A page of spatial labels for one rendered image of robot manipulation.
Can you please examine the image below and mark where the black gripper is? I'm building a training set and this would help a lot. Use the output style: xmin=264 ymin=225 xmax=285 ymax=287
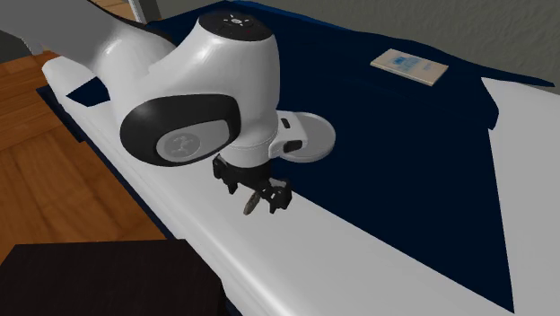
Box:
xmin=212 ymin=154 xmax=293 ymax=217

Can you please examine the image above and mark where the white bed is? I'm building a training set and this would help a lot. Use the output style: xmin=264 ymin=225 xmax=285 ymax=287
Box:
xmin=36 ymin=0 xmax=560 ymax=316

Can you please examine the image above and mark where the dark blue blanket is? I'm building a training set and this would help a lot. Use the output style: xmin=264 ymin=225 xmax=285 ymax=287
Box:
xmin=65 ymin=0 xmax=556 ymax=314

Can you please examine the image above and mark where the dark robot stand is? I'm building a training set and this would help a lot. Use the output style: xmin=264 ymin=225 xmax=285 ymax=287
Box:
xmin=0 ymin=239 xmax=230 ymax=316

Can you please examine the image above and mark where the beige book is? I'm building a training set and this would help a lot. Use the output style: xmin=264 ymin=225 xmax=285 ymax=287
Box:
xmin=370 ymin=48 xmax=450 ymax=87

